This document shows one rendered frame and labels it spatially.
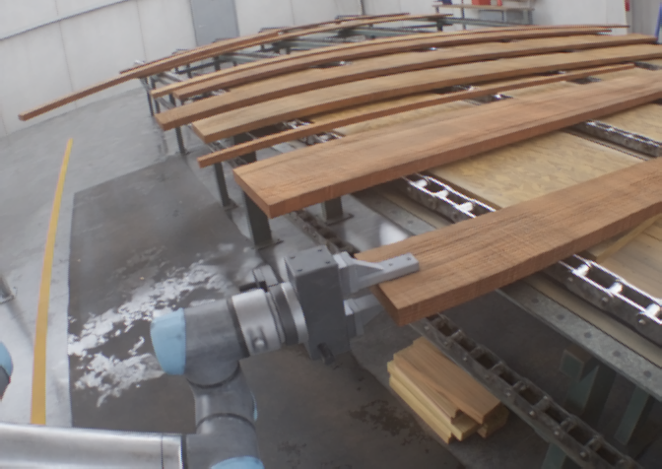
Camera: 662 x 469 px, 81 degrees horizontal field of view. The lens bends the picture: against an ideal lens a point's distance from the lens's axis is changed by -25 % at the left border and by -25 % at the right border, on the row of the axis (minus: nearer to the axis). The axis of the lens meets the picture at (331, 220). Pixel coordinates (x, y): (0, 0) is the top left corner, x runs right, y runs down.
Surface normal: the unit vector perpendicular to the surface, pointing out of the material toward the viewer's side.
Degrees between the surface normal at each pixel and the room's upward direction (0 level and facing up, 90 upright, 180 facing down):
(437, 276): 0
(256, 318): 48
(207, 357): 90
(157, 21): 86
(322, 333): 90
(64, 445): 19
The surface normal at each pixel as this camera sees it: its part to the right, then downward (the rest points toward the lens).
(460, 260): -0.13, -0.89
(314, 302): 0.32, 0.39
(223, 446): 0.09, -0.91
